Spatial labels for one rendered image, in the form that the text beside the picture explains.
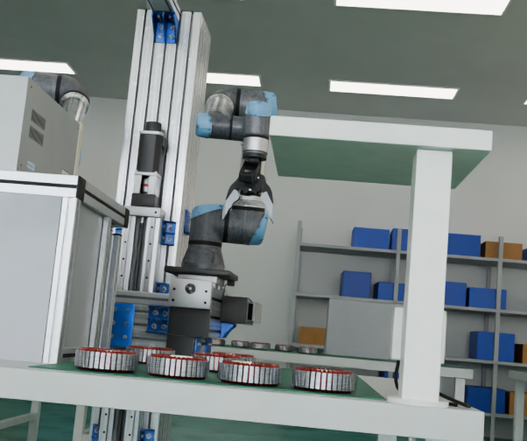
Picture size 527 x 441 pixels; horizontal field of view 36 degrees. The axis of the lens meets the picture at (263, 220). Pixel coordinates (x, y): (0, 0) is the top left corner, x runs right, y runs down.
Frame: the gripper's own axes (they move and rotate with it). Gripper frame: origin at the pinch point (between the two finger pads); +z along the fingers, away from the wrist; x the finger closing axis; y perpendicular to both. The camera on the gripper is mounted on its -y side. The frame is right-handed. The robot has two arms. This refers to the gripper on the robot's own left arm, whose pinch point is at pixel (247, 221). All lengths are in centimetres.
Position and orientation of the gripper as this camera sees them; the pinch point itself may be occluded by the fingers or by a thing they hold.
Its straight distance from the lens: 230.7
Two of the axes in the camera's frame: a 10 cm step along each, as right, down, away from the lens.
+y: 0.9, 1.4, 9.9
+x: -9.9, -0.7, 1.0
